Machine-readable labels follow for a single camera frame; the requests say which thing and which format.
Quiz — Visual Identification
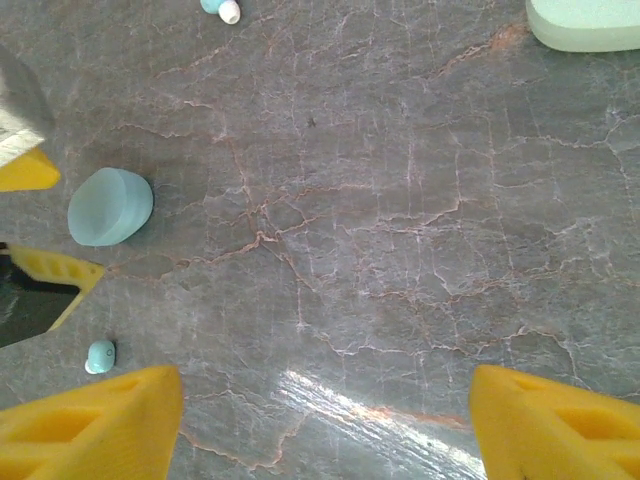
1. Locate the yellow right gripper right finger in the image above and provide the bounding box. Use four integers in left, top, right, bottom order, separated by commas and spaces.
468, 363, 640, 480

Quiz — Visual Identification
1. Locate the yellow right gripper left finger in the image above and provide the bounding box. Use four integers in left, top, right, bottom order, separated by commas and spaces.
0, 364, 185, 480

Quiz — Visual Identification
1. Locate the mint green charging case lid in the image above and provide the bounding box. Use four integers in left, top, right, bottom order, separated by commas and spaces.
524, 0, 640, 54

